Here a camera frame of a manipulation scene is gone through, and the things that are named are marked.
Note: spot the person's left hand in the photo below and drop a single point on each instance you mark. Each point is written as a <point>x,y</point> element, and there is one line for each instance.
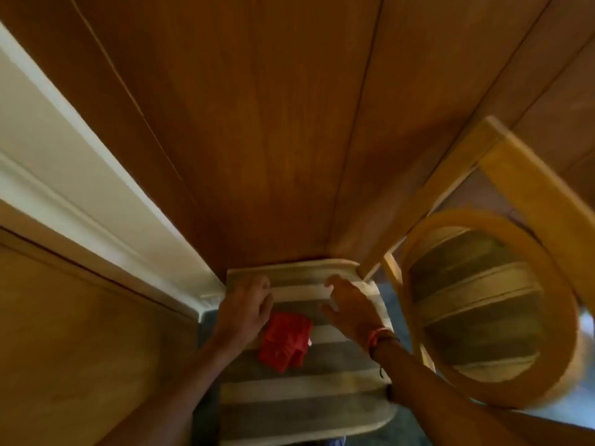
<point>241,314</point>

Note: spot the person's right hand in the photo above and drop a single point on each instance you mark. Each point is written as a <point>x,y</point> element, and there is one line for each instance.
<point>357,313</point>

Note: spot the person's left thumb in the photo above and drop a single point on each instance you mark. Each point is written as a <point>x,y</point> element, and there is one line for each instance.
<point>267,307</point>

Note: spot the person's right thumb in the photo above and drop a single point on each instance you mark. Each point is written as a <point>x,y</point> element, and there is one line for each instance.
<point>331,313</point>

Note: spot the person's left forearm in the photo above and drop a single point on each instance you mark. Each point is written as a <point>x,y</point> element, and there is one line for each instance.
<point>176,394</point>

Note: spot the person's right forearm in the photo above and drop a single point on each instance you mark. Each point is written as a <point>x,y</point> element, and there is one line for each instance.
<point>437,404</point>

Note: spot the red cloth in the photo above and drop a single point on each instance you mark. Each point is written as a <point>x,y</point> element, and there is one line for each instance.
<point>284,341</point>

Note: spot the orange wristband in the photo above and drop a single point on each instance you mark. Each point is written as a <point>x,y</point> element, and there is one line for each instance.
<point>377,335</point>

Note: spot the striped chair seat cushion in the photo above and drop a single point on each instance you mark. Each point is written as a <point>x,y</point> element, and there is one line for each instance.
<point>302,390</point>
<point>479,297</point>

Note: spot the light wooden cabinet panel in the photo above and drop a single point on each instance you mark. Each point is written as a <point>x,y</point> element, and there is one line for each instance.
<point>69,343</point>

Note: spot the white window sill trim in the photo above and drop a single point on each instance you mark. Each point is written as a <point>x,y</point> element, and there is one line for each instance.
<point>83,181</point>

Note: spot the wooden chair with round back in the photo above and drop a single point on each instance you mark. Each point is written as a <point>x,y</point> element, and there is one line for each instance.
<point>539,199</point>

